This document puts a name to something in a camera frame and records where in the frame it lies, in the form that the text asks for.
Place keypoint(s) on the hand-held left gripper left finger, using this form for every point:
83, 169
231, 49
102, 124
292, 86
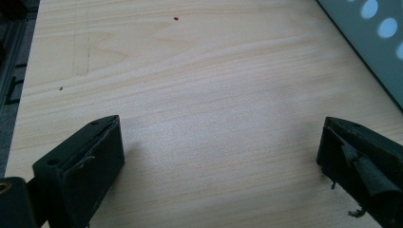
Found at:
79, 171

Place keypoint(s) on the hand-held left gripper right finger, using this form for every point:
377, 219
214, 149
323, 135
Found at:
364, 164

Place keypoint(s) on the grey perforated panel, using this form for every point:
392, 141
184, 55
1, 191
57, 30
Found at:
374, 44

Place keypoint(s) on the dark metal frame rail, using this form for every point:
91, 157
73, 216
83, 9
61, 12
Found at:
11, 47

